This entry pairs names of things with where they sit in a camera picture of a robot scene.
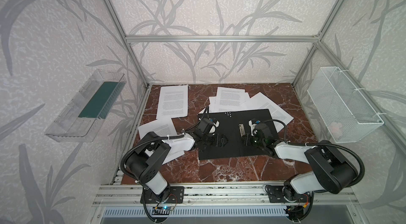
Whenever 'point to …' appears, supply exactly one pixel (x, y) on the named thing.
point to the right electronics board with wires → (296, 212)
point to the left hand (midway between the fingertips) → (224, 137)
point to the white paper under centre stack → (212, 101)
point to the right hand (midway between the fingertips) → (241, 132)
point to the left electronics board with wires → (163, 211)
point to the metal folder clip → (241, 129)
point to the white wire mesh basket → (346, 115)
